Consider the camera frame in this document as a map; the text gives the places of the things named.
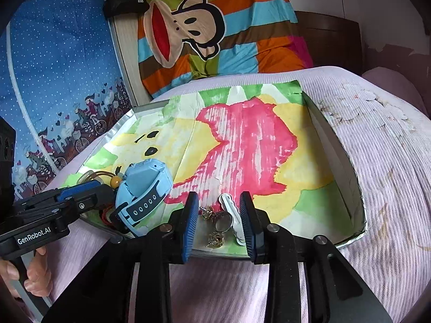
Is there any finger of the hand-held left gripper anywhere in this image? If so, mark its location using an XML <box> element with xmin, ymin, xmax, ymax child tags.
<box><xmin>13</xmin><ymin>186</ymin><xmax>117</xmax><ymax>233</ymax></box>
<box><xmin>13</xmin><ymin>180</ymin><xmax>103</xmax><ymax>209</ymax></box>

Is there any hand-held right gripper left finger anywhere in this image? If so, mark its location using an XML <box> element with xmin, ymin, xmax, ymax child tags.
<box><xmin>40</xmin><ymin>192</ymin><xmax>200</xmax><ymax>323</ymax></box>

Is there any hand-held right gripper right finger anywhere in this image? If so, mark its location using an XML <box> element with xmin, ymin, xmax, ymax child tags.
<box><xmin>239</xmin><ymin>191</ymin><xmax>393</xmax><ymax>323</ymax></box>

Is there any red chain bracelet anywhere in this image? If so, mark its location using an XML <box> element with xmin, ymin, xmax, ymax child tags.
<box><xmin>100</xmin><ymin>208</ymin><xmax>117</xmax><ymax>225</ymax></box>

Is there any silver ring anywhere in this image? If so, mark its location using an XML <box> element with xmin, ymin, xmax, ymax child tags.
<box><xmin>215</xmin><ymin>210</ymin><xmax>237</xmax><ymax>233</ymax></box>

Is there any white hair clip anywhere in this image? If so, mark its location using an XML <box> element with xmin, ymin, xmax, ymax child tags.
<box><xmin>218</xmin><ymin>193</ymin><xmax>248</xmax><ymax>246</ymax></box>

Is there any brown bracelet with yellow bead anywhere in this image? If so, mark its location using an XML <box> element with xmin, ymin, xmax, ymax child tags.
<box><xmin>84</xmin><ymin>169</ymin><xmax>124</xmax><ymax>189</ymax></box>

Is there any light blue smartwatch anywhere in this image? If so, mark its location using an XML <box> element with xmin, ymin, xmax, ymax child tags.
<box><xmin>109</xmin><ymin>159</ymin><xmax>174</xmax><ymax>238</ymax></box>

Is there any silver-sided cardboard box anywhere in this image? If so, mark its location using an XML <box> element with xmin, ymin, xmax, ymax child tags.
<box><xmin>57</xmin><ymin>80</ymin><xmax>368</xmax><ymax>259</ymax></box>

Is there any person's left hand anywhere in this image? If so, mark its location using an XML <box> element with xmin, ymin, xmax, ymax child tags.
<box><xmin>0</xmin><ymin>246</ymin><xmax>54</xmax><ymax>298</ymax></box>

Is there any painted paper sheet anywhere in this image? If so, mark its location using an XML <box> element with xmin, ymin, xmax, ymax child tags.
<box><xmin>79</xmin><ymin>81</ymin><xmax>354</xmax><ymax>253</ymax></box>

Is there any white curved pole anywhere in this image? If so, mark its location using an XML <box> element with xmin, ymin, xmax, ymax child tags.
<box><xmin>6</xmin><ymin>25</ymin><xmax>58</xmax><ymax>173</ymax></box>

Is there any blue printed curtain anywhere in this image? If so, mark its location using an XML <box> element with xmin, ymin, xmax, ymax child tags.
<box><xmin>7</xmin><ymin>0</ymin><xmax>135</xmax><ymax>192</ymax></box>

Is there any beige wooden panel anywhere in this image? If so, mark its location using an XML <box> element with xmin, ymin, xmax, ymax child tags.
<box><xmin>108</xmin><ymin>16</ymin><xmax>152</xmax><ymax>107</ymax></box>

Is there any lilac ribbed bedspread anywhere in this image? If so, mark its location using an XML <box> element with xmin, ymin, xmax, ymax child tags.
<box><xmin>44</xmin><ymin>65</ymin><xmax>431</xmax><ymax>323</ymax></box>

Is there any monkey striped pillow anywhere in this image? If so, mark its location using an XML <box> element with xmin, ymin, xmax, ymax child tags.
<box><xmin>136</xmin><ymin>0</ymin><xmax>314</xmax><ymax>96</ymax></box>

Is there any pink pillow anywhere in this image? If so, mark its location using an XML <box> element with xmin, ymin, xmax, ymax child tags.
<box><xmin>361</xmin><ymin>67</ymin><xmax>431</xmax><ymax>120</ymax></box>

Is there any dark wooden headboard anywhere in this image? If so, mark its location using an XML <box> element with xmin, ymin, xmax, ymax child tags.
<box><xmin>294</xmin><ymin>11</ymin><xmax>364</xmax><ymax>75</ymax></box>

